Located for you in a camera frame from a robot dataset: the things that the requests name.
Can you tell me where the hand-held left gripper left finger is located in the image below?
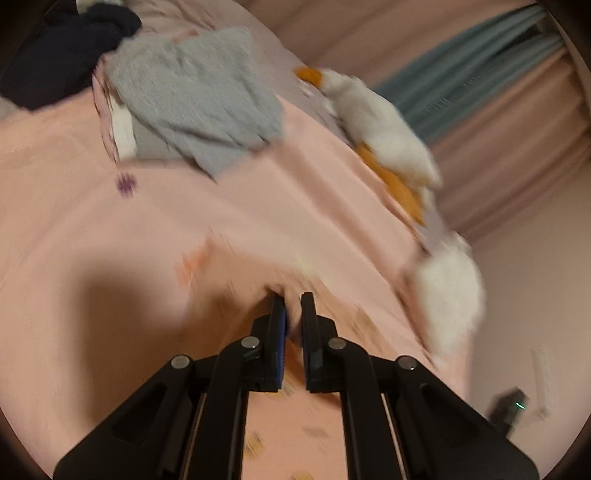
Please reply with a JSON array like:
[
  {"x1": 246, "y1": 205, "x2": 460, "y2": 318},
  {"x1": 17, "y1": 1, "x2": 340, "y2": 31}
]
[{"x1": 52, "y1": 294, "x2": 289, "y2": 480}]

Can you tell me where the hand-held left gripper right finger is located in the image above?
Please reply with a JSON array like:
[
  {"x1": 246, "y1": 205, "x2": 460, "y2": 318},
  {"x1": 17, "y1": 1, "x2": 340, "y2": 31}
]
[{"x1": 300, "y1": 292, "x2": 541, "y2": 480}]

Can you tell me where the white fluffy plush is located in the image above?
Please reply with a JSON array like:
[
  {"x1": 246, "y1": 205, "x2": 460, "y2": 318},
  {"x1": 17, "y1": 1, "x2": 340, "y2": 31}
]
[{"x1": 409, "y1": 233, "x2": 488, "y2": 358}]

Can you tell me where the pink bed sheet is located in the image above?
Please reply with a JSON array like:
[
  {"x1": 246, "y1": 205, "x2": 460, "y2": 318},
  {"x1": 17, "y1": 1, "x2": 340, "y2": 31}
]
[{"x1": 0, "y1": 0, "x2": 476, "y2": 480}]

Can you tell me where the white goose plush toy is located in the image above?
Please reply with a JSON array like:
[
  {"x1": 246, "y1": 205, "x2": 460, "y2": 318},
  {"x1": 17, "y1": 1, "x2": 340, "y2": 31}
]
[{"x1": 294, "y1": 67, "x2": 444, "y2": 227}]

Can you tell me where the grey garment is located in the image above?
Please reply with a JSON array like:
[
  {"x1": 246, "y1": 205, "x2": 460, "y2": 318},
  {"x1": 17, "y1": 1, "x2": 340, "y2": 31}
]
[{"x1": 107, "y1": 25, "x2": 284, "y2": 182}]

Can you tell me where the pink and white garment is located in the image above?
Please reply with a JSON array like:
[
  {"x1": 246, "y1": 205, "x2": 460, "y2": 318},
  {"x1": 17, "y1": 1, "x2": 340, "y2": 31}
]
[{"x1": 91, "y1": 60, "x2": 139, "y2": 162}]

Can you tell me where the teal curtain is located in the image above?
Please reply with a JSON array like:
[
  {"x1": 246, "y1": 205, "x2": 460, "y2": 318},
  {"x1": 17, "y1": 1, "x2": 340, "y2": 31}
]
[{"x1": 372, "y1": 4, "x2": 566, "y2": 144}]

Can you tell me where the dark navy garment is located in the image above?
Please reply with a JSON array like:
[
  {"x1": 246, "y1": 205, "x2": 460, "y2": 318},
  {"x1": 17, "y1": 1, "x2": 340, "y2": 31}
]
[{"x1": 0, "y1": 2, "x2": 143, "y2": 112}]

